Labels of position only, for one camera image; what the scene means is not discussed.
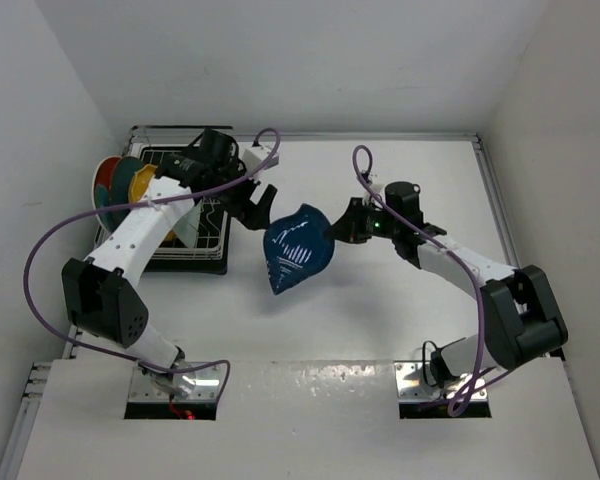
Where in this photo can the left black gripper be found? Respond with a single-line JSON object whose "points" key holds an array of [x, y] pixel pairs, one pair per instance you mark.
{"points": [[252, 215]]}

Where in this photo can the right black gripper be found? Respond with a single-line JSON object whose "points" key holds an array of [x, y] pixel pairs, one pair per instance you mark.
{"points": [[349, 227]]}

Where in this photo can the dark blue leaf dish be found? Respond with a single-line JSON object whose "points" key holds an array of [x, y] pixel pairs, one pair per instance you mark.
{"points": [[297, 247]]}

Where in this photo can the light green divided tray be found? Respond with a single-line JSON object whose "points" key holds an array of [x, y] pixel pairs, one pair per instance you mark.
{"points": [[187, 227]]}

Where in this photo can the yellow dotted plate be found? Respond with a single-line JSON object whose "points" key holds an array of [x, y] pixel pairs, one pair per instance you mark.
{"points": [[140, 182]]}

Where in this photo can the teal round plate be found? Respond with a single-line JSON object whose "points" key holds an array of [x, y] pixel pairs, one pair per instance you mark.
{"points": [[122, 175]]}

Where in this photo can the red blue floral plate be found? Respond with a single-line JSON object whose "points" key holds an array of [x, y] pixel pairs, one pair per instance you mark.
{"points": [[103, 174]]}

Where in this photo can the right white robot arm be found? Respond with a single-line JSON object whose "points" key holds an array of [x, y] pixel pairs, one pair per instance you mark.
{"points": [[520, 319]]}

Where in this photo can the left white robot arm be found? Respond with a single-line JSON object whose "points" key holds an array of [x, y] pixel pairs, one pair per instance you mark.
{"points": [[100, 291]]}

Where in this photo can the black drip tray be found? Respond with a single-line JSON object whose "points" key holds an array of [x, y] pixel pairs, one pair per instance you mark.
{"points": [[210, 256]]}

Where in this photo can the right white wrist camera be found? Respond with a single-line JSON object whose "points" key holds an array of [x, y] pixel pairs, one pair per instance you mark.
{"points": [[372, 186]]}

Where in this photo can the wire dish rack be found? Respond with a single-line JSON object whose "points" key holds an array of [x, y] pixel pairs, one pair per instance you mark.
{"points": [[198, 242]]}

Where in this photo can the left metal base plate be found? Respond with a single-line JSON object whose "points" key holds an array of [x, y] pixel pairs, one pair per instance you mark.
{"points": [[202, 386]]}

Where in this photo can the metal base plate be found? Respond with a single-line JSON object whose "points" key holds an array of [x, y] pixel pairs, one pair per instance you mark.
{"points": [[202, 386], [415, 384]]}

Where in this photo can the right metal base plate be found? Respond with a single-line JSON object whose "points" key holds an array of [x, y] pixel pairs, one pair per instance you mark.
{"points": [[415, 384]]}

